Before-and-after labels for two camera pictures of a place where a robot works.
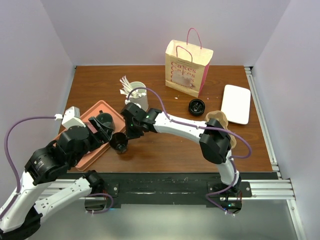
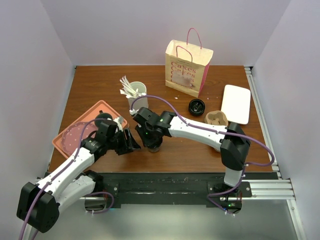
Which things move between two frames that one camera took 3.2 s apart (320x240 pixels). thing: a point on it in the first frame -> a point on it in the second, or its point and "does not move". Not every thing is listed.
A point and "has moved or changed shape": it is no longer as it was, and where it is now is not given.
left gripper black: (103, 135) -> (129, 144)
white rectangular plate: (236, 104) does not move
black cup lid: (196, 107) does not move
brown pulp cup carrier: (221, 117) does not move
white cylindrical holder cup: (139, 96) does not move
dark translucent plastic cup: (119, 142) has moved or changed shape
